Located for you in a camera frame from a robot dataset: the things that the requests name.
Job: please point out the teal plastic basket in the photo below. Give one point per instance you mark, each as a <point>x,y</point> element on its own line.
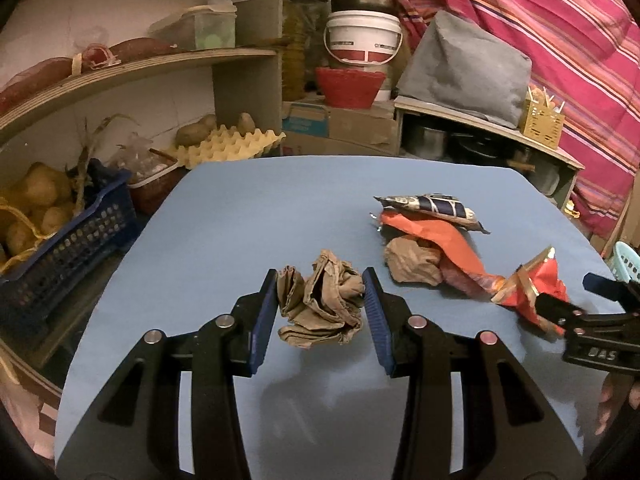
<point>627,260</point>

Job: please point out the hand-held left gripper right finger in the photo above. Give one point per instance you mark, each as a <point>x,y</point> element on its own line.
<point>377,320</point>

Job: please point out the large potato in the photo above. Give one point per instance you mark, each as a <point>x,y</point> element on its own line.
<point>195,131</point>

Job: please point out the yellow net bag of potatoes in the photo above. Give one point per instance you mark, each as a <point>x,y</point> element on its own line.
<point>35,195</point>

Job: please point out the dark blue patterned wrapper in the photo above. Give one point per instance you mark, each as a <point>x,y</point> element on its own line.
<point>440,207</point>

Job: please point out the orange snack wrapper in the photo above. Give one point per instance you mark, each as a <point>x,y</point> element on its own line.
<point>435,232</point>

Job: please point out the person's right hand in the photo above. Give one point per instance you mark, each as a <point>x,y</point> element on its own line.
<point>612,405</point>

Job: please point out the small potato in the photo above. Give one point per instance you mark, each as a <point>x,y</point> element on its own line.
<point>245,122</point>

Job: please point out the red plastic bowl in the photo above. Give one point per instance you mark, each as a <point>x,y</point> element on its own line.
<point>350,87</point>

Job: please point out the yellow egg tray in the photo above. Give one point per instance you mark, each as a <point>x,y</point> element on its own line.
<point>225,147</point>

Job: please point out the red net bag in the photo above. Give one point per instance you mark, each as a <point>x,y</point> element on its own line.
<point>35,80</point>

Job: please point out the dried plant stalk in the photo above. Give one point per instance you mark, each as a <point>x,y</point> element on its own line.
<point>85,160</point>

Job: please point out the red foil wrapper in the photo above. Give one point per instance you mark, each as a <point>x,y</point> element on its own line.
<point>545,280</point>

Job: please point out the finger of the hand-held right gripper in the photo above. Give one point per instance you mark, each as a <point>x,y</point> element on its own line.
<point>557,310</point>
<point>612,290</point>

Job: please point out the blue printed cardboard box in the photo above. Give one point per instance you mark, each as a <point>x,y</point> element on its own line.
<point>305,120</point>

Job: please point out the light blue tablecloth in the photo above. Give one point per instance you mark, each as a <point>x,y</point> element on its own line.
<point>225,220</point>

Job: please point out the low wooden cabinet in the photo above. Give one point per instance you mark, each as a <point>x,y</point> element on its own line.
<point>430,108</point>

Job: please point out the sweet potato in net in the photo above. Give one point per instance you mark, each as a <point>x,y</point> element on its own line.
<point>135,50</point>

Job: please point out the brown paper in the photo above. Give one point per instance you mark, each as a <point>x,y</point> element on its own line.
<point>412,262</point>
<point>320,305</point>

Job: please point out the large oil bottle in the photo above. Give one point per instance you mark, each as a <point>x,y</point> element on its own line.
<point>300,60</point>

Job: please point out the yellow utensil holder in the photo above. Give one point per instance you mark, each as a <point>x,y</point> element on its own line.
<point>542,127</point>

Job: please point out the wooden shelf unit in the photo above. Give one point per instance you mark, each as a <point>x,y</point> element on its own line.
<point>150,65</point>

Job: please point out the bundle of wooden sticks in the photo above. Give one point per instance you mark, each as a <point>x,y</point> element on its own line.
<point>542,97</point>

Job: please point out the red striped cloth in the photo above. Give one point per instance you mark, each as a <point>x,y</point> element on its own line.
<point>575,35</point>

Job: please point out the brown cardboard box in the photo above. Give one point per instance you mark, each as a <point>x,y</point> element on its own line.
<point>362,130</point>

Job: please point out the grey fabric cover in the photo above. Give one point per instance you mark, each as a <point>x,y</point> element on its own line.
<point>465,70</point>

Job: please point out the dark blue plastic crate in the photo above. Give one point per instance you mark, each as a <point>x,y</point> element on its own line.
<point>65,260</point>

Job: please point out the dark pan in cabinet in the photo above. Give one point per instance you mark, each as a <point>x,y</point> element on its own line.
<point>482,150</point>

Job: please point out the clear plastic container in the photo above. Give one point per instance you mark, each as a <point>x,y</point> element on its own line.
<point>205,30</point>

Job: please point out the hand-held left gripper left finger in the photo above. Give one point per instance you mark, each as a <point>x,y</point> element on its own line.
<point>262,320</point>

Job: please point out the white plastic bucket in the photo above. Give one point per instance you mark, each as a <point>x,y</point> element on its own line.
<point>360,35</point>

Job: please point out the steel pot in cabinet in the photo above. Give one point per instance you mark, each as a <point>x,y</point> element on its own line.
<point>427,142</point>

